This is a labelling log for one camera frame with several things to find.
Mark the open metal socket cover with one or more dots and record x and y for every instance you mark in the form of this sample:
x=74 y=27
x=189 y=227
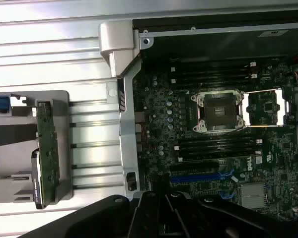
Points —
x=278 y=106

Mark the blue disk carrier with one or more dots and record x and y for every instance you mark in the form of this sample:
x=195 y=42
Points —
x=0 y=102

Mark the grey parts rack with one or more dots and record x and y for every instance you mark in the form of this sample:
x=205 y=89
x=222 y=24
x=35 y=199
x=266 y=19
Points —
x=64 y=119

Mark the blue expansion slot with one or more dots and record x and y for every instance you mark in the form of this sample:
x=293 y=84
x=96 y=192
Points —
x=196 y=178

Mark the open black PC case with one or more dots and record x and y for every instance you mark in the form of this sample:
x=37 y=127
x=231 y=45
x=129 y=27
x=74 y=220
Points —
x=129 y=119

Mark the green motherboard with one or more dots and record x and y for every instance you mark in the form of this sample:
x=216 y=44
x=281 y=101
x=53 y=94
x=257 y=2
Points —
x=275 y=153

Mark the black expansion slot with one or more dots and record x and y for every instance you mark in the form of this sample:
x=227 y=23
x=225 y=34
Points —
x=193 y=167

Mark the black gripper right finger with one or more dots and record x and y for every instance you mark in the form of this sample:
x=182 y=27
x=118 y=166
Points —
x=238 y=223

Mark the CPU socket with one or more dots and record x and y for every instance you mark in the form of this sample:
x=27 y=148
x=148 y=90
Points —
x=218 y=111

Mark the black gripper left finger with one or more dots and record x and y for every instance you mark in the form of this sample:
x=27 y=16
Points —
x=94 y=218

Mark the silver chipset heatsink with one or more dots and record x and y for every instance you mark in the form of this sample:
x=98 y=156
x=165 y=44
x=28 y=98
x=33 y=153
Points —
x=254 y=196

